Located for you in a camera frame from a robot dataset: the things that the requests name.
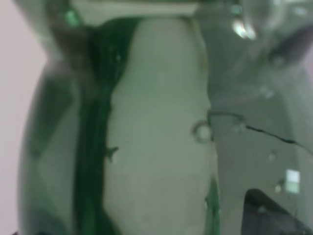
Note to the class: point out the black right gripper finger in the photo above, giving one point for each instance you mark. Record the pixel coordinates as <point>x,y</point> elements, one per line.
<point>263,216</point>

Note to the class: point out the green transparent water bottle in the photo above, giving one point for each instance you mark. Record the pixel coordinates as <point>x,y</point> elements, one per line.
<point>155,117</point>

